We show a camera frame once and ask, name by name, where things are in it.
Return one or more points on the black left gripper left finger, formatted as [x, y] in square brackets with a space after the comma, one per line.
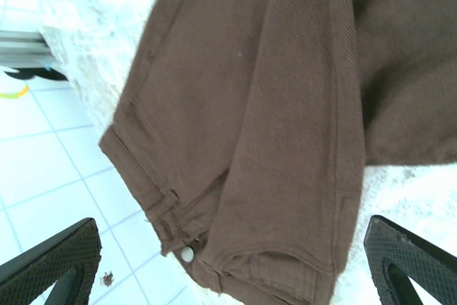
[32, 276]

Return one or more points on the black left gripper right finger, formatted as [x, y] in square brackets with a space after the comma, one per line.
[410, 258]

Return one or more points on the brown long pants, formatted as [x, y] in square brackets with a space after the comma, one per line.
[250, 105]

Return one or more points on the yellow curved tape strip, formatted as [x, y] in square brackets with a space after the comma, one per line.
[16, 94]

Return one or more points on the black curved object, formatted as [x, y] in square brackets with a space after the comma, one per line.
[39, 74]

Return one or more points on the aluminum frame rail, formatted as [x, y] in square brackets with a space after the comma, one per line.
[21, 48]

